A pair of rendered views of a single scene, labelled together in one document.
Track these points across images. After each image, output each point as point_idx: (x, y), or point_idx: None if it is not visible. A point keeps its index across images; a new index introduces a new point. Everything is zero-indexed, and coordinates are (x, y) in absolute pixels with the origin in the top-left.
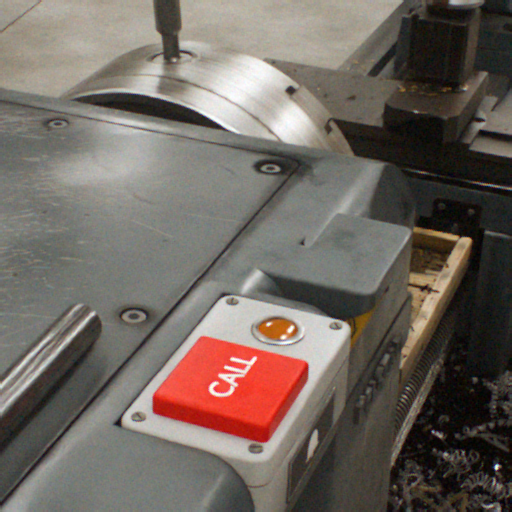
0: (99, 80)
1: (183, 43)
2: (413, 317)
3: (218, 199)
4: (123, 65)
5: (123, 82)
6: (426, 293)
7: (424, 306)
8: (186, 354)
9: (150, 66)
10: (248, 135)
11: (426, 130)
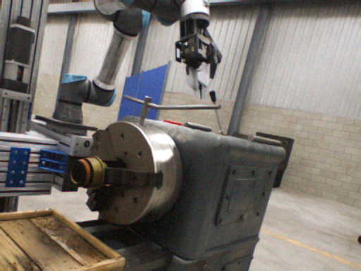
0: (161, 132)
1: (133, 123)
2: (18, 220)
3: (159, 121)
4: (152, 130)
5: (157, 128)
6: (0, 222)
7: (20, 212)
8: (176, 122)
9: (148, 126)
10: (144, 120)
11: None
